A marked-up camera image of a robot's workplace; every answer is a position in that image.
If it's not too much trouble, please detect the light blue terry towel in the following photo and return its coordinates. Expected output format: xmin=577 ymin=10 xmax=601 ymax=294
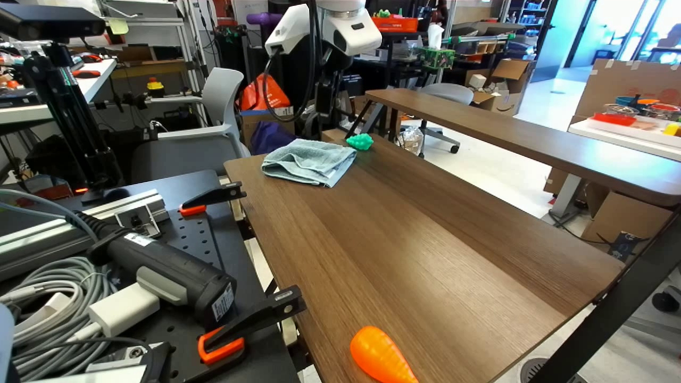
xmin=261 ymin=137 xmax=359 ymax=189

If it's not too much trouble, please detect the green bumpy toy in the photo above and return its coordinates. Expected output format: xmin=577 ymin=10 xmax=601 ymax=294
xmin=345 ymin=131 xmax=378 ymax=153

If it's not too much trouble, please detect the clear plastic bag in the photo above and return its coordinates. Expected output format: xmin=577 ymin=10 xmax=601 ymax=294
xmin=394 ymin=124 xmax=428 ymax=159

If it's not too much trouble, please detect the dark blue bag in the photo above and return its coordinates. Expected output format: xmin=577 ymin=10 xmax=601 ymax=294
xmin=247 ymin=117 xmax=299 ymax=158

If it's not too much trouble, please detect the orange bag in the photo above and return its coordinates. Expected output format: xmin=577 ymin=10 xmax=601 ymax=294
xmin=236 ymin=71 xmax=294 ymax=115

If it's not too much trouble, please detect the black equipment with orange part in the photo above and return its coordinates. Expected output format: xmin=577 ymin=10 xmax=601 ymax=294
xmin=56 ymin=168 xmax=304 ymax=383

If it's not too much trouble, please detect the grey swivel chair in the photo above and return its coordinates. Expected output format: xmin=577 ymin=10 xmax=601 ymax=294
xmin=401 ymin=80 xmax=478 ymax=158

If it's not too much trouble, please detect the grey plastic chair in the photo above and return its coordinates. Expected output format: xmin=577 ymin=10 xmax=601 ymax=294
xmin=129 ymin=66 xmax=251 ymax=184

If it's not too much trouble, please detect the orange carrot toy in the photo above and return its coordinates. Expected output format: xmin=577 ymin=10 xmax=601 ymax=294
xmin=347 ymin=324 xmax=422 ymax=383

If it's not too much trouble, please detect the red storage bin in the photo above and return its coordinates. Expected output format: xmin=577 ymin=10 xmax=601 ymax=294
xmin=371 ymin=10 xmax=422 ymax=39

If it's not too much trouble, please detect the black handheld device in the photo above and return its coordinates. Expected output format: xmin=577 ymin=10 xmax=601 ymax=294
xmin=105 ymin=230 xmax=241 ymax=330

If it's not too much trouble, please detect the long wooden desk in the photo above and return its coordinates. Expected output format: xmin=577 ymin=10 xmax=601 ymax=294
xmin=364 ymin=86 xmax=681 ymax=230

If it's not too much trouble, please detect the open cardboard box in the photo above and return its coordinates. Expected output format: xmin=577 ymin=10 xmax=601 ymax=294
xmin=487 ymin=55 xmax=535 ymax=115

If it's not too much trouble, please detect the white power adapter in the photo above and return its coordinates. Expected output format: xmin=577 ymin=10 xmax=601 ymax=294
xmin=87 ymin=281 xmax=163 ymax=341

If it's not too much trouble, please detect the white work table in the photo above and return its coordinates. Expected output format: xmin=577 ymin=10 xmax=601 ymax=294
xmin=0 ymin=55 xmax=120 ymax=127

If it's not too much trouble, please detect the cardboard box under desk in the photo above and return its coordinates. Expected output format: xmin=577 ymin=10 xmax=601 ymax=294
xmin=581 ymin=189 xmax=677 ymax=247

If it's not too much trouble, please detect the white tray of colourful toys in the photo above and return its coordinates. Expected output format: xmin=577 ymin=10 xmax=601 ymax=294
xmin=566 ymin=91 xmax=681 ymax=163

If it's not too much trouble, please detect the brown cardboard panel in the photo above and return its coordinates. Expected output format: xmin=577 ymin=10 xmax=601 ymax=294
xmin=571 ymin=57 xmax=681 ymax=126

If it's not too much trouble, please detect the blue fabric object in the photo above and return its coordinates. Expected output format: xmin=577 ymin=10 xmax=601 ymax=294
xmin=0 ymin=302 xmax=17 ymax=383

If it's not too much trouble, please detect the black camera tripod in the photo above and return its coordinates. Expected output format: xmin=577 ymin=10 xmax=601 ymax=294
xmin=17 ymin=39 xmax=129 ymax=192

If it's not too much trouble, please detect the grey cable bundle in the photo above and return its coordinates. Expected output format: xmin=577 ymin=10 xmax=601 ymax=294
xmin=0 ymin=253 xmax=120 ymax=381

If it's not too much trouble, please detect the black table frame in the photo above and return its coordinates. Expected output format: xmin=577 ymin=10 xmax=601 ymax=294
xmin=531 ymin=209 xmax=681 ymax=383

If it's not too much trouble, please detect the aluminium profile rail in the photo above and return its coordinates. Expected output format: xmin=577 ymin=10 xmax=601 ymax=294
xmin=0 ymin=188 xmax=171 ymax=281

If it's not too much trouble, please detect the black stereo camera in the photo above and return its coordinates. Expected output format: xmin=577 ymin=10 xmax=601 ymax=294
xmin=0 ymin=3 xmax=108 ymax=43

